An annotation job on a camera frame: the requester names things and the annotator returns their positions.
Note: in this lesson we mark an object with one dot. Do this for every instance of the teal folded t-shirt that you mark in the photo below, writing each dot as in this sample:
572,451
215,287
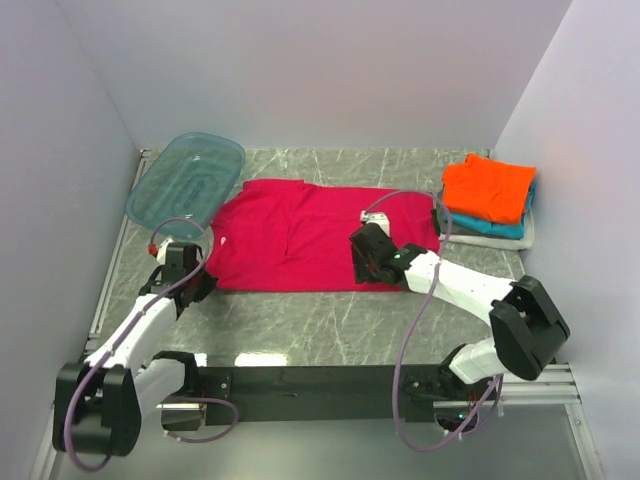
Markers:
472,226

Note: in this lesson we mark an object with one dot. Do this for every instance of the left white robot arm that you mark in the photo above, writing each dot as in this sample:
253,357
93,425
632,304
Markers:
101,400

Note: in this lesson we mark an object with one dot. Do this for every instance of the white folded t-shirt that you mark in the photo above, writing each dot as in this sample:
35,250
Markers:
492,242

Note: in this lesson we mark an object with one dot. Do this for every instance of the teal plastic bin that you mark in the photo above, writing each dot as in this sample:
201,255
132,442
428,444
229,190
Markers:
185,186

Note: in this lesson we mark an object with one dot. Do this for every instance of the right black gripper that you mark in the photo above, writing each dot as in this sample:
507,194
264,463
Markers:
362,274

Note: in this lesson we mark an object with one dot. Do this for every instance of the black base beam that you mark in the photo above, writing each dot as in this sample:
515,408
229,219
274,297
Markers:
296,393

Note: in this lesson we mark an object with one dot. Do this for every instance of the grey folded t-shirt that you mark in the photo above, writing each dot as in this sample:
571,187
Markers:
440,222

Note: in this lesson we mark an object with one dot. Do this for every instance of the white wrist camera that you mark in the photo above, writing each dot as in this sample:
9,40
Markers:
377,218
159,251

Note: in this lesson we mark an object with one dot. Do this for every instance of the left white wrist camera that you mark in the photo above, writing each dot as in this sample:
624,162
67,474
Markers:
159,251

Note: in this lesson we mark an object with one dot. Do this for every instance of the aluminium rail frame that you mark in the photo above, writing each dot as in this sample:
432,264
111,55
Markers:
356,329

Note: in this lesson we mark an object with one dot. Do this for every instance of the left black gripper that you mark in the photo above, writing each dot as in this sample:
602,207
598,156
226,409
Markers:
207,285

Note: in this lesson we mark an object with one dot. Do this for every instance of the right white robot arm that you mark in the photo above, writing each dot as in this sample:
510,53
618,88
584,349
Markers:
527,328

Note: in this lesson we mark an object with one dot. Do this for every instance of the orange folded t-shirt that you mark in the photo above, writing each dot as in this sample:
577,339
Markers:
487,189

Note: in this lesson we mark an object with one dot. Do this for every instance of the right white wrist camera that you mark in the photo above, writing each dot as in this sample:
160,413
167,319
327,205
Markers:
377,218

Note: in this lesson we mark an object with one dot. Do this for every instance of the magenta t-shirt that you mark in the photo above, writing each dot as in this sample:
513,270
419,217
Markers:
289,236

